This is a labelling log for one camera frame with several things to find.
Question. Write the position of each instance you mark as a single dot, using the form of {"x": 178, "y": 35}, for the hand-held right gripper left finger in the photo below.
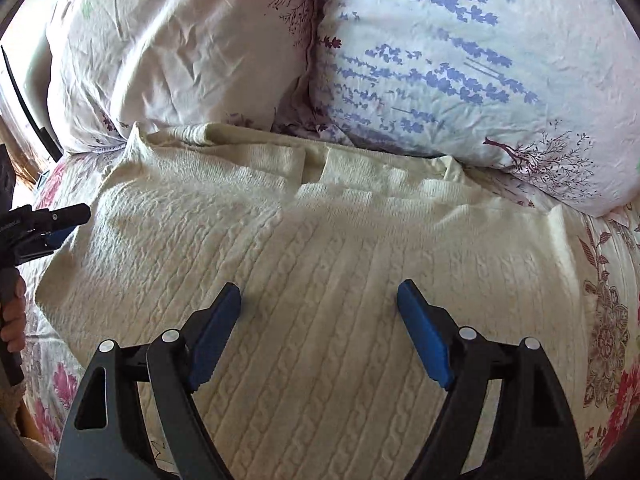
{"x": 215, "y": 330}

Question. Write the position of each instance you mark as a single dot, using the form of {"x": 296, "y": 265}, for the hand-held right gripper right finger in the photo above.
{"x": 425, "y": 340}

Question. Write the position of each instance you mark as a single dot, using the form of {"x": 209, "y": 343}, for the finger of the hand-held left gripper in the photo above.
{"x": 52, "y": 240}
{"x": 60, "y": 216}

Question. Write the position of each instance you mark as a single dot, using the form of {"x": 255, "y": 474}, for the person's left hand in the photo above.
{"x": 14, "y": 320}

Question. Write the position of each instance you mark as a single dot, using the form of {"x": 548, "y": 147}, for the thin black strip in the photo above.
{"x": 30, "y": 105}

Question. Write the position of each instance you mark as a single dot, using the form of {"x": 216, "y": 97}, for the floral bed sheet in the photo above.
{"x": 610, "y": 335}

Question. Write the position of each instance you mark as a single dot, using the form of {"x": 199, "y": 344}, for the blue and pink floral pillow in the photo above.
{"x": 475, "y": 70}

